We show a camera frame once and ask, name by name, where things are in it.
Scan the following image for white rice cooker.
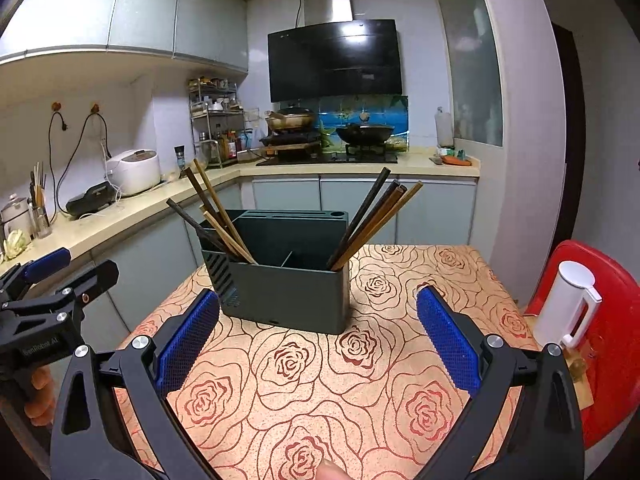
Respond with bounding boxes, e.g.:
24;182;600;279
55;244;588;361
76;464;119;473
105;150;162;197

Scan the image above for white plastic bottle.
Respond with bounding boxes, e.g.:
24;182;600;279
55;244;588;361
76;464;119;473
435;106;454;148

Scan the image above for lower kitchen cabinets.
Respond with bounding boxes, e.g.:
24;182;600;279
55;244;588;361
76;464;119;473
29;173;478;340

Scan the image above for dark green utensil holder box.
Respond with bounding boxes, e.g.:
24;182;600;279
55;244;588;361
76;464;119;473
201;209;349;335

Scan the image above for rose patterned tablecloth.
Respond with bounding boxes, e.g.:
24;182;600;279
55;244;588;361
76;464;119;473
113;242;544;480

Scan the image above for dark brown chopstick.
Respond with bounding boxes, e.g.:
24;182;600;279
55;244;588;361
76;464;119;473
326;167;390;269

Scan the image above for brown chopstick in holder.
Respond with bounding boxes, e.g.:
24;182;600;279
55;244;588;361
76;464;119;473
182;166;232;236

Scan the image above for pale bamboo chopstick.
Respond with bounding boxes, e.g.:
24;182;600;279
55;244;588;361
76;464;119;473
200;205;256;264

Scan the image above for clay pot with lid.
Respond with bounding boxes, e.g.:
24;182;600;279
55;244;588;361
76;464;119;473
265;107;314;131

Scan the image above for countertop utensil jar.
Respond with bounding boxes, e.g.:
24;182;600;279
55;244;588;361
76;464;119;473
29;162;52;240

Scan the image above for black small appliance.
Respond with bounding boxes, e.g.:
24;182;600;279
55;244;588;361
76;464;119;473
65;181;116;219

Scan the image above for black range hood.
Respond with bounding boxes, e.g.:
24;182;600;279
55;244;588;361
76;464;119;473
268;0;402;103

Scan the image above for orange cloth on counter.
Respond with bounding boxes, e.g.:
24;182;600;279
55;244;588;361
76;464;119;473
440;155;472;167

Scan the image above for left hand holding gripper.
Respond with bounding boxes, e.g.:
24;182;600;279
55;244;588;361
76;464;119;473
24;366;55;427

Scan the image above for reddish brown chopstick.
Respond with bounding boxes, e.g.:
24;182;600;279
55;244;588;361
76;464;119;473
331;181;407;271

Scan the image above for metal spice rack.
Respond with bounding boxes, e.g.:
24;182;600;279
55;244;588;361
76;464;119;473
186;76;250;168

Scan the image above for red plastic chair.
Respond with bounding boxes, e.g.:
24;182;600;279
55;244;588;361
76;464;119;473
526;240;639;448

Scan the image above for upper wall cabinets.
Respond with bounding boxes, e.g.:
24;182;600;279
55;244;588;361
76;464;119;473
1;0;248;73

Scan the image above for black gas stove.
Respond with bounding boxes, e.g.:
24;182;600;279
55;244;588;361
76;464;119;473
258;145;398;166

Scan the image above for black long chopstick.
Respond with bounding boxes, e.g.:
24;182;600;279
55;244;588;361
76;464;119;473
328;179;400;271

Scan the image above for pepper grinder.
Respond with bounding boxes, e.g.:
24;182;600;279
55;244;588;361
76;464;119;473
174;145;186;172

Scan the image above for black wok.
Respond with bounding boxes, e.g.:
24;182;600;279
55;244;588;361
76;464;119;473
336;124;394;148

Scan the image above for light brown wooden chopstick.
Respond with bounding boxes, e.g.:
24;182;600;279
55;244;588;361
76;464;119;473
348;181;423;260

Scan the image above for white electric kettle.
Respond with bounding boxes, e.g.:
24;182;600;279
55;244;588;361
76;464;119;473
533;260;602;349

